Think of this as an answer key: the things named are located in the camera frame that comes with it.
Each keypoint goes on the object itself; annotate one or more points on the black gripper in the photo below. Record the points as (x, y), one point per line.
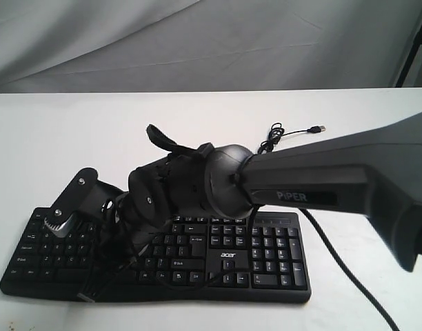
(117, 245)

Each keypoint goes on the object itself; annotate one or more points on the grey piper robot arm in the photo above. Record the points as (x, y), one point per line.
(376, 173)

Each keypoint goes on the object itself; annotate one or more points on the black acer keyboard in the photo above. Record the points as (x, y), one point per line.
(196, 258)

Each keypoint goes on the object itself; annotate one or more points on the grey backdrop cloth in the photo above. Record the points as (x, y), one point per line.
(188, 46)

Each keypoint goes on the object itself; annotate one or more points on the black tripod stand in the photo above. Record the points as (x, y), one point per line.
(415, 45)

